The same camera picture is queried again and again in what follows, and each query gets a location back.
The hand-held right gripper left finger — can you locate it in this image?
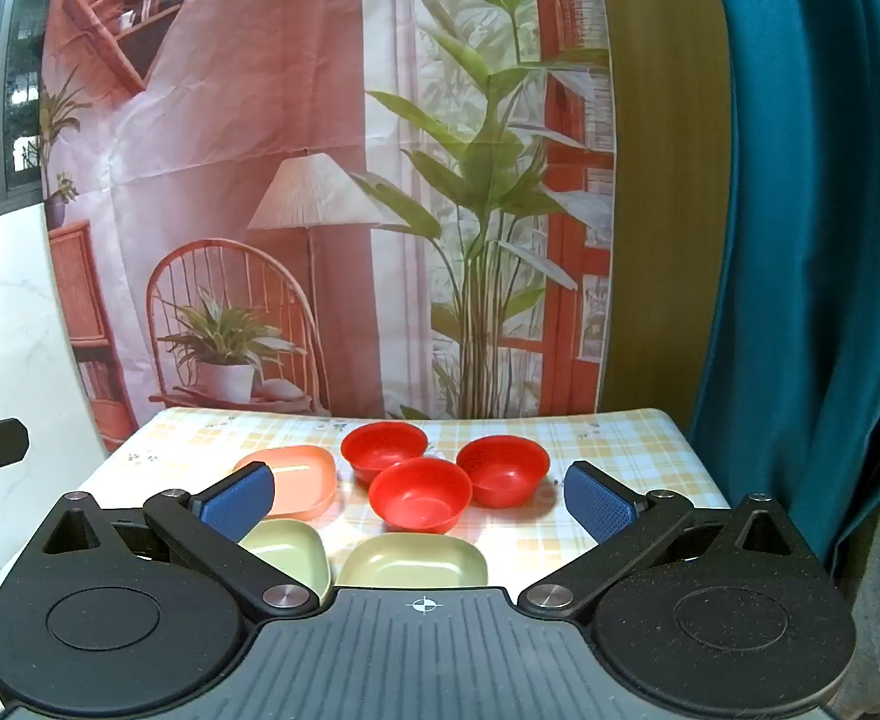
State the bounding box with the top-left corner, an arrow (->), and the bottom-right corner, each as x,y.
31,463 -> 322,620

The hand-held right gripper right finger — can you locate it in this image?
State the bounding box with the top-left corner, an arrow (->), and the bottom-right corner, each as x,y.
519,461 -> 816,623

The red plastic bowl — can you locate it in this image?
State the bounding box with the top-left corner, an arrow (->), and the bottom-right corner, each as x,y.
369,459 -> 474,533
456,436 -> 550,508
341,424 -> 428,485

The pink square plate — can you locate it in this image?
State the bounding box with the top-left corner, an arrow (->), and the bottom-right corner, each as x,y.
234,446 -> 336,520

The yellow checkered floral tablecloth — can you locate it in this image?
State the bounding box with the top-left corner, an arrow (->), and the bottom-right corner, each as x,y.
72,406 -> 732,593

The green square plate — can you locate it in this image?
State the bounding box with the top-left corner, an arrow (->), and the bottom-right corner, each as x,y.
241,519 -> 332,605
335,532 -> 490,590

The olive wooden board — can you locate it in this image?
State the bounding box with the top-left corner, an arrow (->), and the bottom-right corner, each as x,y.
596,0 -> 734,421

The teal curtain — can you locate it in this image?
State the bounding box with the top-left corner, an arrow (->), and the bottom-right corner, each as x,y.
687,0 -> 880,601

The printed room scene backdrop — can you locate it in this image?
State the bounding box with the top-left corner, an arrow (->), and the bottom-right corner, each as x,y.
38,0 -> 617,421

